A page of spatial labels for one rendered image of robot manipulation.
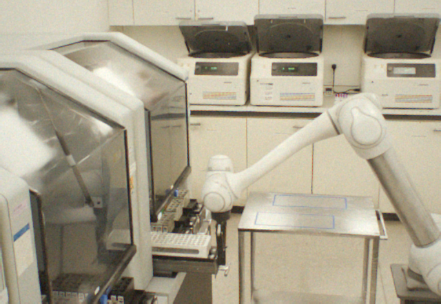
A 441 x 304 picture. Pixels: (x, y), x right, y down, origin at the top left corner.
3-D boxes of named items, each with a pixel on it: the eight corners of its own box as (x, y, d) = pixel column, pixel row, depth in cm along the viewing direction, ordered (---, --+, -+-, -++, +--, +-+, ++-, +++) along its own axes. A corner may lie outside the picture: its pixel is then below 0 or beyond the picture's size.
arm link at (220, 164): (207, 189, 228) (204, 202, 215) (207, 151, 224) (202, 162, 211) (235, 189, 227) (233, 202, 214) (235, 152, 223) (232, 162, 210)
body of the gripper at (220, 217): (213, 204, 228) (213, 225, 231) (209, 212, 220) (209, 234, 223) (231, 205, 227) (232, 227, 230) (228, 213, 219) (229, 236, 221)
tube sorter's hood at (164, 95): (32, 216, 230) (14, 56, 213) (90, 168, 288) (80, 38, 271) (157, 223, 222) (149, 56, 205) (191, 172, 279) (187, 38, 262)
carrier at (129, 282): (129, 291, 200) (128, 276, 199) (135, 292, 200) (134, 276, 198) (118, 310, 189) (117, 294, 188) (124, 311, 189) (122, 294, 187)
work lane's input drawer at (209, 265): (49, 268, 236) (47, 247, 233) (64, 252, 249) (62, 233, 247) (226, 280, 224) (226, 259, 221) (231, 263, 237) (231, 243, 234)
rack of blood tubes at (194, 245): (133, 256, 230) (131, 242, 228) (140, 245, 239) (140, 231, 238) (207, 261, 225) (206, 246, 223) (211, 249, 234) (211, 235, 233)
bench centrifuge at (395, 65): (362, 109, 433) (366, 14, 415) (358, 93, 492) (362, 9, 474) (440, 110, 423) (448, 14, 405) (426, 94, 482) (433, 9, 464)
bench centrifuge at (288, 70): (249, 107, 447) (249, 16, 429) (257, 92, 506) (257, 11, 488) (323, 108, 438) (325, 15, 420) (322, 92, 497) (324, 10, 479)
